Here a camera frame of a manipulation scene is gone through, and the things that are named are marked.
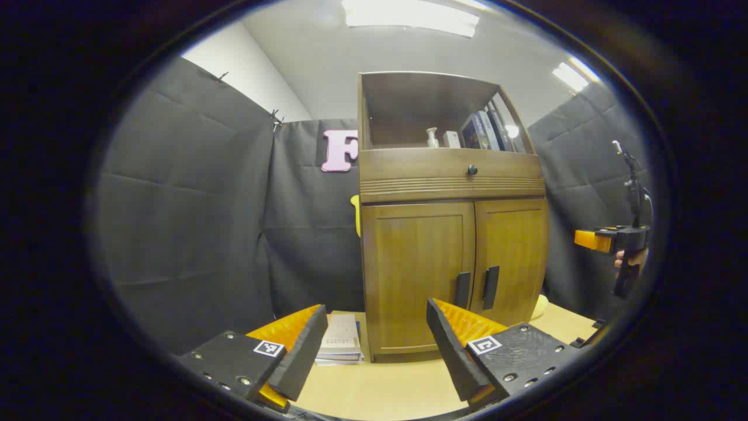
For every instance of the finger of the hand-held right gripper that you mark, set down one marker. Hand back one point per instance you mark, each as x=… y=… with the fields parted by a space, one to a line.
x=590 y=240

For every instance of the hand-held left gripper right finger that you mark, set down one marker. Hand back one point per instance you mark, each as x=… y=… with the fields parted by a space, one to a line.
x=450 y=351

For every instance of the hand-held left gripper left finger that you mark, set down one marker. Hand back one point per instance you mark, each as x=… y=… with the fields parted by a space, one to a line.
x=304 y=356

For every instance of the wooden cabinet door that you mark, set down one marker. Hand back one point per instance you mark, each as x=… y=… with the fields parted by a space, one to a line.
x=415 y=275
x=514 y=257

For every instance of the brown wooden shoe cabinet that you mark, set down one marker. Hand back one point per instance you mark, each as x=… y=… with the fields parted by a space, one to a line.
x=409 y=175

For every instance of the wooden cabinet drawer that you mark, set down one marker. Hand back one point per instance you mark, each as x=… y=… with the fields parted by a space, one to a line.
x=421 y=172

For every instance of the stack of books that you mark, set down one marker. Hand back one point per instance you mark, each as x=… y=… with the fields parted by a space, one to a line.
x=340 y=342

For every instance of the grey book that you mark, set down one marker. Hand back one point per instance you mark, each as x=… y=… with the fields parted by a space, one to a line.
x=487 y=130

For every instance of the dark blue book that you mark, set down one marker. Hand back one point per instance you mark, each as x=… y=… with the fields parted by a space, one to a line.
x=471 y=133

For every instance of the black backdrop cloth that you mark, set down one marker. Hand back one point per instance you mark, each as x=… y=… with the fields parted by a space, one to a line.
x=193 y=234

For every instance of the small ceiling light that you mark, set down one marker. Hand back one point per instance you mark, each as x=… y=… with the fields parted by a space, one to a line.
x=572 y=74

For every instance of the small white box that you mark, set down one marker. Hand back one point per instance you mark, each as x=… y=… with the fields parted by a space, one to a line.
x=451 y=140

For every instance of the small white bottle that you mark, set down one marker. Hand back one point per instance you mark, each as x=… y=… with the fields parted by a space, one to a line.
x=432 y=138

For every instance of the black cloth clip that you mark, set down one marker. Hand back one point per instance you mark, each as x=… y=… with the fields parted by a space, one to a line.
x=276 y=120
x=221 y=76

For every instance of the large ceiling light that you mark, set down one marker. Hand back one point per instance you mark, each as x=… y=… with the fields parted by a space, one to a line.
x=409 y=16

